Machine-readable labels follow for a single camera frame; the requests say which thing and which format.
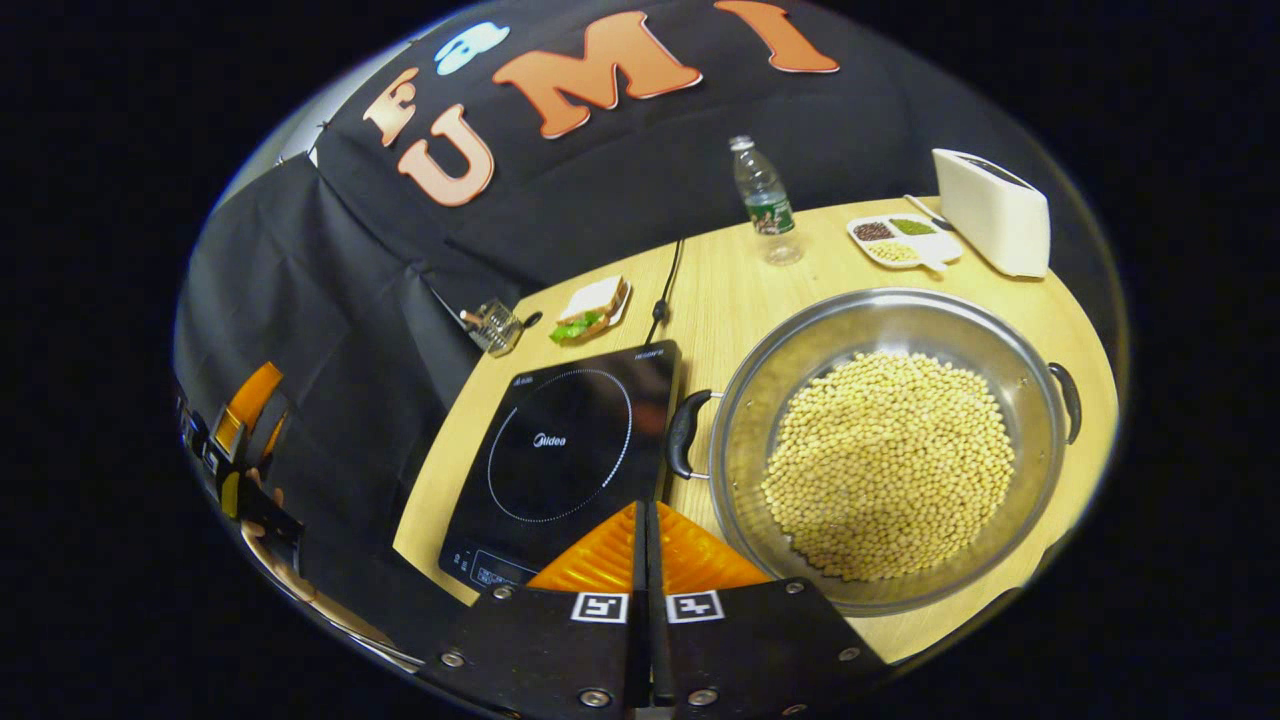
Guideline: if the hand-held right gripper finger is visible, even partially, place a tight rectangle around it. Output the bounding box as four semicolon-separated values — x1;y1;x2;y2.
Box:
647;500;889;720
413;500;648;720

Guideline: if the black induction cooktop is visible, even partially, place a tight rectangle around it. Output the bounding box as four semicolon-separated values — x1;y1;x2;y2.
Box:
438;340;684;594

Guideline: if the steel pot with black handles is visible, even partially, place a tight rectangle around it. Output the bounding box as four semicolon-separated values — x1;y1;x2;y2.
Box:
667;288;1084;618

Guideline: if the black backdrop cloth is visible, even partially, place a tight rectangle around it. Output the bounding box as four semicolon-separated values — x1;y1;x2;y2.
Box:
175;0;1113;646

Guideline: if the pile of yellow soybeans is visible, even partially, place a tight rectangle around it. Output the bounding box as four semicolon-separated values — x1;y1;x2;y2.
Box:
760;350;1018;584

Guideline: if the sandwich with lettuce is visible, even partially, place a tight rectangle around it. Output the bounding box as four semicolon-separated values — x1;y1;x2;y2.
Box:
548;276;631;347

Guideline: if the clear plastic water bottle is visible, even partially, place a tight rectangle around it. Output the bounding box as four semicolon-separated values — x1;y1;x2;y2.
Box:
728;135;805;267

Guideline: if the white divided dish of beans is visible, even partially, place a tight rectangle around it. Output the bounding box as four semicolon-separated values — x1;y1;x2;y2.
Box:
847;213;964;274

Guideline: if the white toaster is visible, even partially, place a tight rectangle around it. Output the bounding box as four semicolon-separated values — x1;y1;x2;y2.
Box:
932;148;1052;280

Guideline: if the wire mesh holder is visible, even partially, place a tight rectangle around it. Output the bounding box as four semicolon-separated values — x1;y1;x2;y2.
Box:
460;298;544;359

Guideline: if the black power cable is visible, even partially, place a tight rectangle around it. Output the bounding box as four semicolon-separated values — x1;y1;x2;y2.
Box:
645;238;687;346

